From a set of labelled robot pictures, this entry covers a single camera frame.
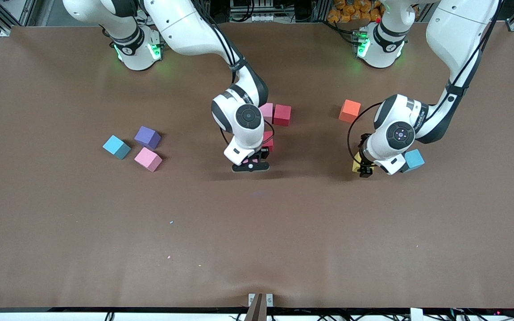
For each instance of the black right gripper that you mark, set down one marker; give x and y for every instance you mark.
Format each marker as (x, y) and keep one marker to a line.
(263, 154)

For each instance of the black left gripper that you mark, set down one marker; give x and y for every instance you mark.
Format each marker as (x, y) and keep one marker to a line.
(364, 157)

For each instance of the pink foam cube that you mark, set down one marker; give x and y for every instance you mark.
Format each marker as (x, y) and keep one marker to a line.
(267, 111)
(148, 159)
(255, 159)

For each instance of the yellow foam cube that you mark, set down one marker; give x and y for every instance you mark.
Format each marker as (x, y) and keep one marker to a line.
(355, 166)

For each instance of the red foam cube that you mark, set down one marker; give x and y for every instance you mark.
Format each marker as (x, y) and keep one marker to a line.
(282, 115)
(269, 141)

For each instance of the purple foam cube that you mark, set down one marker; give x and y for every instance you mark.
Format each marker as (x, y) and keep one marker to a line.
(147, 137)

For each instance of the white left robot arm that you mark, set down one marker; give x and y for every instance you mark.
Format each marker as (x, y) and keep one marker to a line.
(453, 31)

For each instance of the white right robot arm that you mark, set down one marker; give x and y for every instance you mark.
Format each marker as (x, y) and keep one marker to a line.
(181, 31)

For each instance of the blue foam cube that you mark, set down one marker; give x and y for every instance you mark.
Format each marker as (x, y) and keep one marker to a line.
(116, 147)
(415, 159)

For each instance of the orange foam cube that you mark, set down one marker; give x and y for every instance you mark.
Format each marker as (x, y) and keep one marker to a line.
(350, 111)

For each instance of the white vented device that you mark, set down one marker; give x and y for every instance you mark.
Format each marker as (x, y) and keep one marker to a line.
(250, 11)

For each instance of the bag of orange objects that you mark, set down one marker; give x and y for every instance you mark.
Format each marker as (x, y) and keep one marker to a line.
(350, 9)

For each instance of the small white bracket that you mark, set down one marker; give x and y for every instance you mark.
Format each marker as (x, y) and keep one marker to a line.
(269, 300)

